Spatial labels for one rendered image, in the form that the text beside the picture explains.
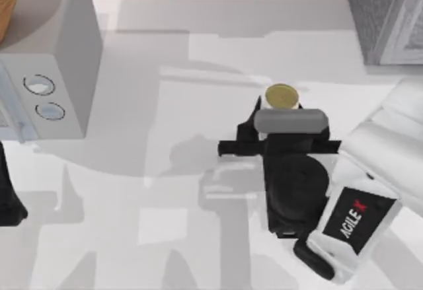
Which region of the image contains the brown wooden rounded thing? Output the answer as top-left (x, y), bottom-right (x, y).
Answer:
top-left (0, 0), bottom-right (22, 45)

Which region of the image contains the pale grey rounded box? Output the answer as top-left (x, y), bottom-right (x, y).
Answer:
top-left (253, 108), bottom-right (329, 136)

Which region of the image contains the pale microwave oven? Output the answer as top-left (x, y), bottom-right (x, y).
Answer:
top-left (0, 0), bottom-right (104, 144)

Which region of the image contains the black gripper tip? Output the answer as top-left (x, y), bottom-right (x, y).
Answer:
top-left (0, 140), bottom-right (29, 229)

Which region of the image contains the large-marked microwave knob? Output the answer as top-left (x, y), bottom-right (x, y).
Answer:
top-left (22, 74), bottom-right (56, 96)

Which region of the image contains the grey cabinet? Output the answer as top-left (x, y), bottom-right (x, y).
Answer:
top-left (342, 0), bottom-right (423, 67)

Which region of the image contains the small-marked microwave knob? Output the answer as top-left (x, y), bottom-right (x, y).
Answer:
top-left (35, 102), bottom-right (66, 120)

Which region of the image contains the white bottle with yellow cap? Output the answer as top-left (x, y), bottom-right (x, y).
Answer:
top-left (263, 83), bottom-right (303, 110)

